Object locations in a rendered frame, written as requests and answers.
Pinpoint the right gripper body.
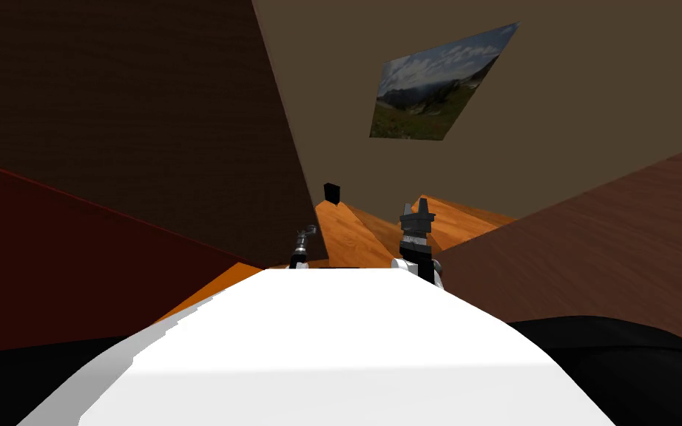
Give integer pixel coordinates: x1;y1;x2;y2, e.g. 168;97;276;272
399;212;436;237

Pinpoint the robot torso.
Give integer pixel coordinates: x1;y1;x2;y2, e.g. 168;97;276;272
17;266;618;426

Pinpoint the landscape picture on wall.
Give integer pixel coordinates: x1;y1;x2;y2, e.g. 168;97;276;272
368;21;521;143

